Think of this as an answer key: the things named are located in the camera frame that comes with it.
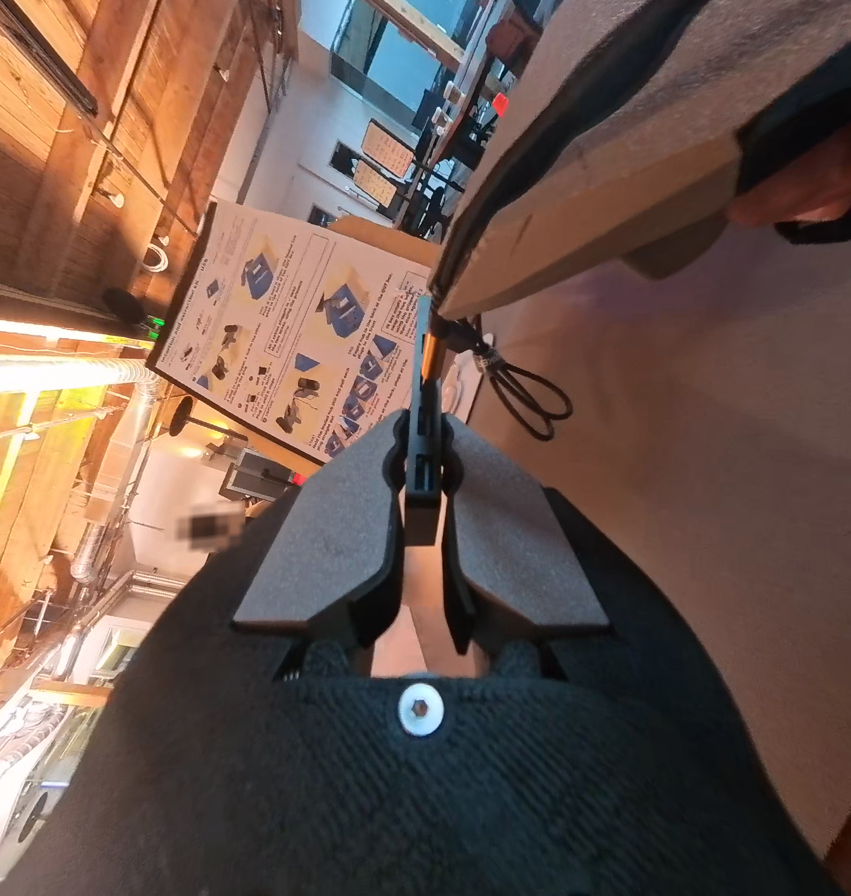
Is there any grey framed monitor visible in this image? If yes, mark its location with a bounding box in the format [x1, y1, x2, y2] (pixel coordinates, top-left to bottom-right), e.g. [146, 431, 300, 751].
[222, 448, 295, 502]

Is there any silver ventilation duct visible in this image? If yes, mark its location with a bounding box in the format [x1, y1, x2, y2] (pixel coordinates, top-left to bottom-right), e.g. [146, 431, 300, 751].
[67, 381, 162, 583]

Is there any printed instruction sheet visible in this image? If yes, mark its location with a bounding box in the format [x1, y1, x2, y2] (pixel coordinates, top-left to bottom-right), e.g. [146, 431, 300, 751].
[145, 199, 435, 468]

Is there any black four-port usb hub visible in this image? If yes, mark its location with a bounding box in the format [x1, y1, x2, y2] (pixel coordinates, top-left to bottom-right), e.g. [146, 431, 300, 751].
[401, 294, 575, 548]

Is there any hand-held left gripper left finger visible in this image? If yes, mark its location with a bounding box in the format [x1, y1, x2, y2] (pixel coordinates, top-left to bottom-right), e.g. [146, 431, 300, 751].
[232, 410, 405, 653]

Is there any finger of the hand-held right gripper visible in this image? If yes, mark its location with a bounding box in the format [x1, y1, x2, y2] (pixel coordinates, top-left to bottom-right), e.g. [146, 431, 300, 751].
[431, 0, 851, 321]
[429, 0, 708, 289]

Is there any wooden support post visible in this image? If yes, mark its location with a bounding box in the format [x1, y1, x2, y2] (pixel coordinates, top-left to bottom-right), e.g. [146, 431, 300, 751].
[371, 0, 470, 72]

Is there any instruction sheet on wooden stand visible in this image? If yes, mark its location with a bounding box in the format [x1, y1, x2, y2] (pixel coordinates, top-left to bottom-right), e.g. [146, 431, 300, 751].
[326, 214, 481, 422]

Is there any black floor lamp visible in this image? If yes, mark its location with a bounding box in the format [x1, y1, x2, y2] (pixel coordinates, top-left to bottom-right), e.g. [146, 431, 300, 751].
[169, 395, 248, 443]

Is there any person's right hand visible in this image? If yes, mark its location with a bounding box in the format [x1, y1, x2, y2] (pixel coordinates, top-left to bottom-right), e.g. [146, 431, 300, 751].
[730, 134, 851, 227]

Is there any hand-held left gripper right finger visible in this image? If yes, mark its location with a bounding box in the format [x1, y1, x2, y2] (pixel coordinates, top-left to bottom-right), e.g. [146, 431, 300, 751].
[441, 413, 612, 658]

